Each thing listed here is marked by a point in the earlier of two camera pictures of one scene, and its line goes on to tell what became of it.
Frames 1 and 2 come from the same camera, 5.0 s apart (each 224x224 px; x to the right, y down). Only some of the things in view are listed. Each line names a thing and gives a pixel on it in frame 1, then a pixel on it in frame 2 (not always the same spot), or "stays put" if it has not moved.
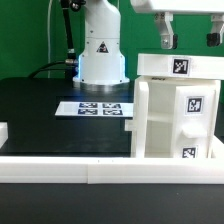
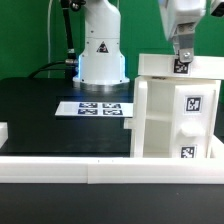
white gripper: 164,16 -> 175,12
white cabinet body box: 175,117 stays put
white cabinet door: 194,118 stays put
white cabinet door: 140,118 stays put
